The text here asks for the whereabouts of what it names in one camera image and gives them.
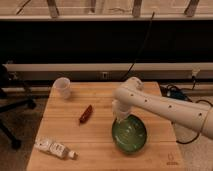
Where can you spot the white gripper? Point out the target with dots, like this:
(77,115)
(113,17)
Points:
(121,115)

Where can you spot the white plastic cup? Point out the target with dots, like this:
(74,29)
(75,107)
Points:
(62,85)

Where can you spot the red chili pepper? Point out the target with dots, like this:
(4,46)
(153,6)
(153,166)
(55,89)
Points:
(84,117)

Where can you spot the white wall plug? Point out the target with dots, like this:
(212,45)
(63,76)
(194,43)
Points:
(195,72)

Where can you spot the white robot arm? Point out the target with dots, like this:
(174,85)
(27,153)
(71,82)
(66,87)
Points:
(197,117)

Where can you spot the green ceramic bowl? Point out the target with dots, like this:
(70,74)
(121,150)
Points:
(129,135)

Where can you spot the white tube with label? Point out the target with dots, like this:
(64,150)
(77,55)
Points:
(54,148)

